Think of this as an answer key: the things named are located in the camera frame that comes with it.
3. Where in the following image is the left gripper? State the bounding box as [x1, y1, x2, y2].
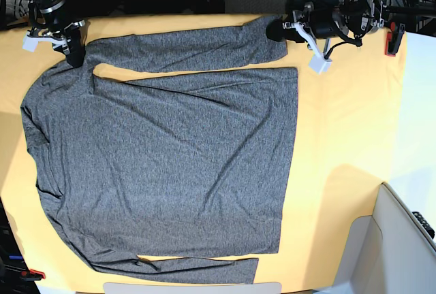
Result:
[266, 1, 351, 44]

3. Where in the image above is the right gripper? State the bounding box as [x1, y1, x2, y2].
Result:
[27, 1, 85, 68]

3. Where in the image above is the grey long-sleeve shirt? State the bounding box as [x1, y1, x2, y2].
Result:
[21, 16, 298, 284]

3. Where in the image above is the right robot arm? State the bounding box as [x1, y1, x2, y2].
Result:
[22, 0, 85, 68]

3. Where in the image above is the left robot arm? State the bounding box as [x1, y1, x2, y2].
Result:
[266, 0, 386, 47]

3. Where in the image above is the red black clamp right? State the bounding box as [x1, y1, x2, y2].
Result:
[385, 21, 406, 56]

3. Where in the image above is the red black clamp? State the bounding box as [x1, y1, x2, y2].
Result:
[20, 269, 46, 282]
[385, 21, 406, 56]

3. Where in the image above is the yellow table cloth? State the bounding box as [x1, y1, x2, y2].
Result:
[1, 28, 407, 293]

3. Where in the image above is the red black clamp left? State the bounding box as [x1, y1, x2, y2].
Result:
[20, 269, 46, 282]

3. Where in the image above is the black remote on bin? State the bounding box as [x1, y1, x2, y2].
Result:
[412, 211, 435, 240]

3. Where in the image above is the white storage bin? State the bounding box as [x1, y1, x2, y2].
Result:
[331, 184, 435, 293]

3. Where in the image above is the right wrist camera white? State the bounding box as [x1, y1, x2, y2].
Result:
[22, 35, 39, 52]

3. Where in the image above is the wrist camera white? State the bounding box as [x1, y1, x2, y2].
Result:
[22, 35, 39, 52]
[309, 55, 332, 74]

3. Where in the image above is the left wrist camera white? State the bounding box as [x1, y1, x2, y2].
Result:
[309, 55, 332, 74]

